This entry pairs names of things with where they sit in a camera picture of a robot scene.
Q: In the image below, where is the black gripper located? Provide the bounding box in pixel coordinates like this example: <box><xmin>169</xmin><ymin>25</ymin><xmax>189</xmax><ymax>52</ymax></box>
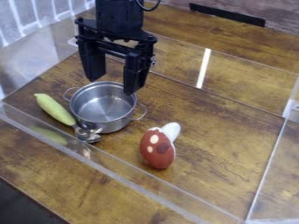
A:
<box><xmin>74</xmin><ymin>17</ymin><xmax>157</xmax><ymax>95</ymax></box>

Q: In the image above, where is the green handled metal spoon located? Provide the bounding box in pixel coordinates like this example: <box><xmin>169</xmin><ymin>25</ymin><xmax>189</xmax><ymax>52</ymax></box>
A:
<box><xmin>33</xmin><ymin>93</ymin><xmax>100</xmax><ymax>143</ymax></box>

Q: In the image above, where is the black bar in background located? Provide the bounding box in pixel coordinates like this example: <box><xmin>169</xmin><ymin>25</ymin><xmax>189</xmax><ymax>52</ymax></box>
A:
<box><xmin>189</xmin><ymin>3</ymin><xmax>267</xmax><ymax>27</ymax></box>

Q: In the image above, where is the red toy mushroom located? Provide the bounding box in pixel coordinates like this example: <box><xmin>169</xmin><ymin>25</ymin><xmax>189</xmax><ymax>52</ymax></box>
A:
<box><xmin>140</xmin><ymin>122</ymin><xmax>181</xmax><ymax>169</ymax></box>

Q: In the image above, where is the black cable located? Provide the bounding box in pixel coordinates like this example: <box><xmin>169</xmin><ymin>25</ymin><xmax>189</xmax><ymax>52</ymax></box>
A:
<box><xmin>135</xmin><ymin>0</ymin><xmax>163</xmax><ymax>12</ymax></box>

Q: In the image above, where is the clear acrylic front barrier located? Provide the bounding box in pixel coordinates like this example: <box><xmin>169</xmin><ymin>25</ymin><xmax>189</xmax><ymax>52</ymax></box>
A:
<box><xmin>0</xmin><ymin>101</ymin><xmax>244</xmax><ymax>224</ymax></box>

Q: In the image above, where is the small steel pot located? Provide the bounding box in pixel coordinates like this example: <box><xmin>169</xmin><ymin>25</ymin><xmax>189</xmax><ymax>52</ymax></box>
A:
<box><xmin>62</xmin><ymin>81</ymin><xmax>147</xmax><ymax>134</ymax></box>

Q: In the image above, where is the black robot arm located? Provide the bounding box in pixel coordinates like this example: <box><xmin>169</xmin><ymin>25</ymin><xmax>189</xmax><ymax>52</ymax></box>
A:
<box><xmin>74</xmin><ymin>0</ymin><xmax>159</xmax><ymax>95</ymax></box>

